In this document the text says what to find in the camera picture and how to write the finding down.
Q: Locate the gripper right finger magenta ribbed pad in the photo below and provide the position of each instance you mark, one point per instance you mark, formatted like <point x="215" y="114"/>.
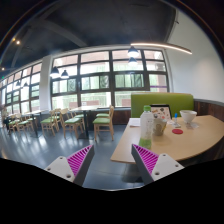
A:
<point x="152" y="166"/>

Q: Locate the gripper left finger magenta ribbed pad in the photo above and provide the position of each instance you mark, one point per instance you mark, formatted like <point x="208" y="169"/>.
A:
<point x="74" y="167"/>

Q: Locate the curved wooden table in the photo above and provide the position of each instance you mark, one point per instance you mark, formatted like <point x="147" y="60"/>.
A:
<point x="192" y="142"/>

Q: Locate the beige paper cup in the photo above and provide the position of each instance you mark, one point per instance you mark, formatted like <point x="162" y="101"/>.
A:
<point x="159" y="126"/>

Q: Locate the wooden chair, green seat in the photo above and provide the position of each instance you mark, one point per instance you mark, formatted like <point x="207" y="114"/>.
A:
<point x="25" y="124"/>
<point x="71" y="124"/>
<point x="102" y="123"/>
<point x="15" y="119"/>
<point x="104" y="115"/>
<point x="50" y="123"/>

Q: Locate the blue pen in holder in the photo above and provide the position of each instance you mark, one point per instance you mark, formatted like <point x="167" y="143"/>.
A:
<point x="175" y="123"/>

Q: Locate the white paper napkin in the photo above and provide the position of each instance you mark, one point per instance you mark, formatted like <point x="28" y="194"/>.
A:
<point x="134" y="122"/>

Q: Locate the clear bottle with green cap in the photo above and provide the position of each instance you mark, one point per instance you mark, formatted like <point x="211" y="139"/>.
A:
<point x="146" y="127"/>

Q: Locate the standing menu card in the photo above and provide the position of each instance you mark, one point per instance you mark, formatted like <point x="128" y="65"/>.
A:
<point x="161" y="111"/>

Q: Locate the green upholstered bench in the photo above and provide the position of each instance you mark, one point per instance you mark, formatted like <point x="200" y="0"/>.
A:
<point x="176" y="101"/>

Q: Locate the black pendant lamp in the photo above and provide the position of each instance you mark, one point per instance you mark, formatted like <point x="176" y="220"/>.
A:
<point x="132" y="61"/>
<point x="55" y="72"/>
<point x="133" y="52"/>
<point x="64" y="75"/>

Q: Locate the curved linear ceiling light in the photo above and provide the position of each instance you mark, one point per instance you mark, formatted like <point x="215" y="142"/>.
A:
<point x="164" y="46"/>

